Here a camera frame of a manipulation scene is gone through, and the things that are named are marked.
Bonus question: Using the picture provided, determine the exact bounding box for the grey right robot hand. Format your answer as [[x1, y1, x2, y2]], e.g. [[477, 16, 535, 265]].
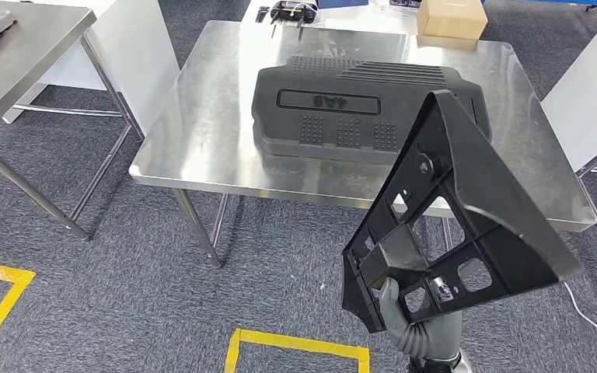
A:
[[378, 277, 464, 361]]

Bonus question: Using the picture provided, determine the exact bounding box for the black plastic plate bracket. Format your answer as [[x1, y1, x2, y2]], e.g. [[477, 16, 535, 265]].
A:
[[341, 89, 584, 334]]

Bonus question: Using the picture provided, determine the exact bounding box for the stainless steel workbench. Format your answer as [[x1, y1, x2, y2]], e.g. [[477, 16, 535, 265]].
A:
[[128, 19, 597, 269]]

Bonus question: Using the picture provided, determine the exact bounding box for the yellow floor tape square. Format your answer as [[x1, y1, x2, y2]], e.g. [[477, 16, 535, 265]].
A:
[[223, 328, 371, 373]]

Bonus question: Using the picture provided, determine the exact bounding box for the dark grey engine cover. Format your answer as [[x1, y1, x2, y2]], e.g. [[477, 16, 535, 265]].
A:
[[250, 55, 493, 167]]

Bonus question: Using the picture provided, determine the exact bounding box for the white panel desk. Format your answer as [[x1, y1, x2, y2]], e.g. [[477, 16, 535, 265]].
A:
[[540, 4, 597, 173], [1, 0, 181, 139]]

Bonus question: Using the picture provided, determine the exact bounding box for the brown cardboard box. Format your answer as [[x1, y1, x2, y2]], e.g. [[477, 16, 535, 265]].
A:
[[415, 0, 489, 51]]

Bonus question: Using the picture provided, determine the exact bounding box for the white back table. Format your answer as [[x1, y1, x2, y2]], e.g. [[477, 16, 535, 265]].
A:
[[240, 0, 421, 33]]

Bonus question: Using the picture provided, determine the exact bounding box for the blue folder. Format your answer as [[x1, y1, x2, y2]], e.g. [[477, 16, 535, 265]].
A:
[[317, 0, 370, 10]]

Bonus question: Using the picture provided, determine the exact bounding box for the black handheld controller device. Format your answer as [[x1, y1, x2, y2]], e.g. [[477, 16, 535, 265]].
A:
[[269, 0, 319, 28]]

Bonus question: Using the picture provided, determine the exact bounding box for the white power cable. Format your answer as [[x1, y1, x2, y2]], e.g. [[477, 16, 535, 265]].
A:
[[562, 280, 597, 352]]

